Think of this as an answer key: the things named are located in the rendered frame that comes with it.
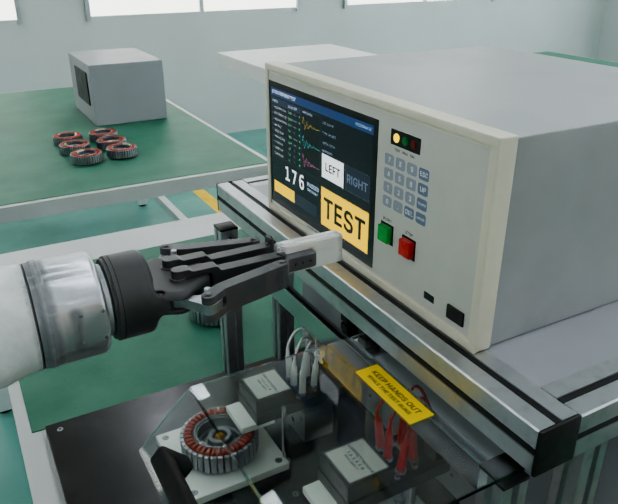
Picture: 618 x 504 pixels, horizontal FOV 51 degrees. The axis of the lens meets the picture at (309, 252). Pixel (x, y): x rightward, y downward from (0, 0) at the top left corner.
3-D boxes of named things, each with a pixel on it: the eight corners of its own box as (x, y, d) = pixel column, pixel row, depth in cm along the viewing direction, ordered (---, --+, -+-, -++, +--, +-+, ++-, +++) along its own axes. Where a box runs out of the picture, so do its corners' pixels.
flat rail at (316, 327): (493, 508, 57) (497, 482, 56) (223, 249, 106) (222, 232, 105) (503, 503, 58) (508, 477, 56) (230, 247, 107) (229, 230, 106)
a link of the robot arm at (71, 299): (51, 390, 52) (126, 369, 55) (31, 290, 48) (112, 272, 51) (34, 337, 59) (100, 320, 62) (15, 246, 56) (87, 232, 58)
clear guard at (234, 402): (235, 664, 45) (231, 606, 43) (139, 452, 64) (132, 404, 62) (565, 492, 60) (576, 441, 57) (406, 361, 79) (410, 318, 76)
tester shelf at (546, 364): (533, 478, 53) (542, 433, 51) (217, 209, 107) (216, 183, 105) (823, 335, 72) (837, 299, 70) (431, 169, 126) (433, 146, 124)
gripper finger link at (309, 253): (265, 258, 62) (279, 270, 60) (311, 247, 64) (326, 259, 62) (265, 272, 63) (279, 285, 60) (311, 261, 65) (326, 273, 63)
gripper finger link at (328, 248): (277, 245, 63) (280, 248, 63) (339, 231, 66) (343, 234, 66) (277, 273, 64) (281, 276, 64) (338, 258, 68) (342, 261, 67)
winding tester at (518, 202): (473, 355, 61) (500, 138, 52) (268, 206, 95) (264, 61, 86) (723, 265, 78) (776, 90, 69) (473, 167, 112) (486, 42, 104)
